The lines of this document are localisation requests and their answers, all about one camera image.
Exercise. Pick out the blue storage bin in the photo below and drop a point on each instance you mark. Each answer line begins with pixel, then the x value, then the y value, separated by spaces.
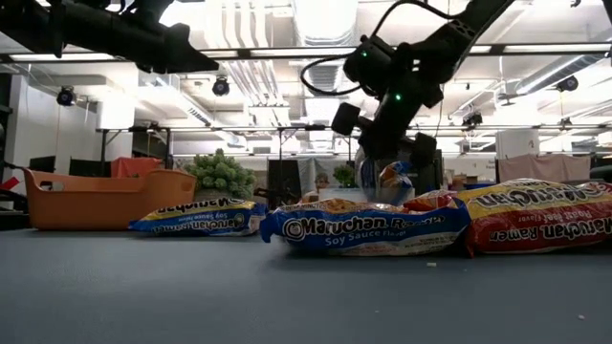
pixel 478 186

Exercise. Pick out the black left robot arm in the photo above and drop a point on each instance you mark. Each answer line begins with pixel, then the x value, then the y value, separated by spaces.
pixel 72 24

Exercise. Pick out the orange cloth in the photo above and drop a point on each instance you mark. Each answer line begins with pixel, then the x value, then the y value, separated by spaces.
pixel 134 167

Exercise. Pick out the orange plastic bin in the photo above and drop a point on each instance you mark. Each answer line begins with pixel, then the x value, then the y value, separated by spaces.
pixel 110 205

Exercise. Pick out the small clear plastic bin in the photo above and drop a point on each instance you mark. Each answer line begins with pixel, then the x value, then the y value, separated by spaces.
pixel 342 194

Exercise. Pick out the LED light bar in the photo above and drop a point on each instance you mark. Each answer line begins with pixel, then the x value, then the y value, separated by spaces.
pixel 62 57

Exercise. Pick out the blue-grey table mat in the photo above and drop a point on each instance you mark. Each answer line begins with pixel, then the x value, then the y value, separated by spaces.
pixel 287 301

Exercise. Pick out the large black monitor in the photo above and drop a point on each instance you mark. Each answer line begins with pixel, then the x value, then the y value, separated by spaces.
pixel 437 181

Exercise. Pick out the blue Maruchan ramen pack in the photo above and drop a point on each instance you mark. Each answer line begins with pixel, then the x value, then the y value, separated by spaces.
pixel 201 221
pixel 363 234
pixel 394 179

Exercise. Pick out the black computer monitor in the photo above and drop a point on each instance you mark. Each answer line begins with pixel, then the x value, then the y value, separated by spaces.
pixel 42 165
pixel 90 168

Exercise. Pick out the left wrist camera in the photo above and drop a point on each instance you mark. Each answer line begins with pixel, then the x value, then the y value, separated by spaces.
pixel 148 9

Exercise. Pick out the red Maruchan ramen pack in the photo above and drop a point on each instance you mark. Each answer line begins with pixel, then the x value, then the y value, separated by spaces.
pixel 430 201
pixel 540 224

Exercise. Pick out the white cabinet box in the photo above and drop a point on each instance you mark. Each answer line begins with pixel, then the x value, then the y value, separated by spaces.
pixel 516 143

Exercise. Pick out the green succulent in patterned pot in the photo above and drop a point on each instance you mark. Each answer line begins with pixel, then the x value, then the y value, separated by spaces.
pixel 220 174

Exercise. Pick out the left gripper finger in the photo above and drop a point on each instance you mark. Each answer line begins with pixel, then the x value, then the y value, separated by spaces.
pixel 186 55

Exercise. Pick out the beige cloth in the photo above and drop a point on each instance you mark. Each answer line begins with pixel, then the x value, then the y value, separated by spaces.
pixel 545 168

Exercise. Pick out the white air unit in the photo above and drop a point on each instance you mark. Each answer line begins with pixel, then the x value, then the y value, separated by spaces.
pixel 116 113

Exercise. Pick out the person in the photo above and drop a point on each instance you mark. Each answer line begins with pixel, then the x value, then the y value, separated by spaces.
pixel 321 180

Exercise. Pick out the black ceiling spotlight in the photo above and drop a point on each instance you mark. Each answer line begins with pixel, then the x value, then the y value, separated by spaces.
pixel 567 84
pixel 66 97
pixel 221 87
pixel 472 119

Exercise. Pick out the wooden shelf with containers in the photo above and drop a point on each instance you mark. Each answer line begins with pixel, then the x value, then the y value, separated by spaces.
pixel 456 182

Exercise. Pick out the orange Maruchan ramen pack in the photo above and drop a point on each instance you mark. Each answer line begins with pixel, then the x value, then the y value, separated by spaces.
pixel 334 206

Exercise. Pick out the small leafy green plant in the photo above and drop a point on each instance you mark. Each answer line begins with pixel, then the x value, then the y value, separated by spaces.
pixel 344 176

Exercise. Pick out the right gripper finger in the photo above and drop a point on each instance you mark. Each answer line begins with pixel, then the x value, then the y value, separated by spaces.
pixel 386 160
pixel 372 162

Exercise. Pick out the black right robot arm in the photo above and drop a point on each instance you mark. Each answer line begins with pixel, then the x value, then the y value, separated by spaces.
pixel 449 33

